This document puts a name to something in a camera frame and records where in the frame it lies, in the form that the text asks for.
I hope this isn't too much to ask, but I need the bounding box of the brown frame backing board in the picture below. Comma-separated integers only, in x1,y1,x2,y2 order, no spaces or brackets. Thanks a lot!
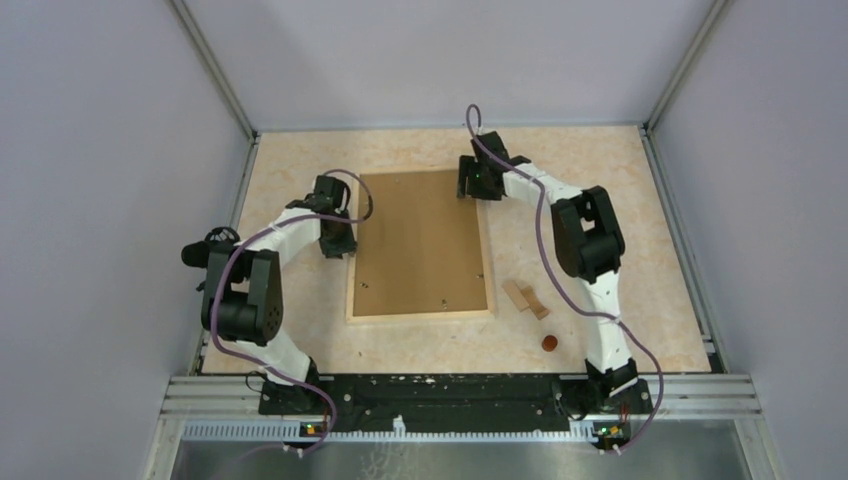
352,170,490,318

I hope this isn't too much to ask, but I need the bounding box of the black microphone on stand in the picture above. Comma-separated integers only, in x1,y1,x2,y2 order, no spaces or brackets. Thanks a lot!
180,226,241,283

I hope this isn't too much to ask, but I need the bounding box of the purple cable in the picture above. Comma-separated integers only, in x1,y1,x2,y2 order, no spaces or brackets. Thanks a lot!
208,168,376,458
464,103,666,455

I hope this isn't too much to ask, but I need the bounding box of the light wooden block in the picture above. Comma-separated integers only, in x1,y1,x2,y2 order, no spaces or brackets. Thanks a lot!
501,280,530,312

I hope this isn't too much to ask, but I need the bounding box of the small brown round disc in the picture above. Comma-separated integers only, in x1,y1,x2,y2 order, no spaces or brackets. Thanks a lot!
541,335,558,352

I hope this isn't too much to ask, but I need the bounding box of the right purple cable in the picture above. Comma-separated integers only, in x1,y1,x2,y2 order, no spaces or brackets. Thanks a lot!
464,103,666,455

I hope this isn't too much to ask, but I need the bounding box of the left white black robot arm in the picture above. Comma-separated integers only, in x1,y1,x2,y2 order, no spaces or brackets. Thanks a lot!
181,169,358,414

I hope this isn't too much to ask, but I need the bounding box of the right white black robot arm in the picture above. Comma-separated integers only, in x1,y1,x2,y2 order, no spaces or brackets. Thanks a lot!
457,131,638,412

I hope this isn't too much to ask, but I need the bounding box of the darker wooden block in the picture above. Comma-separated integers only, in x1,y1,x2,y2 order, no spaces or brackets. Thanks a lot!
519,286,550,320

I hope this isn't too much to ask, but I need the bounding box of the wooden picture frame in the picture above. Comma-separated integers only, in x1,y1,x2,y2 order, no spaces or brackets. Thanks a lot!
344,166,499,326

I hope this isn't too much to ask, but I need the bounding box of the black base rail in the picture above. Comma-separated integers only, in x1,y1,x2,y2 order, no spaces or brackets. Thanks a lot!
258,373,653,435

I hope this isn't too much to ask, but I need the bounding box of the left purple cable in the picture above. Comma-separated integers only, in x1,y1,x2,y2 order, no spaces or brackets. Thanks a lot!
208,168,376,458

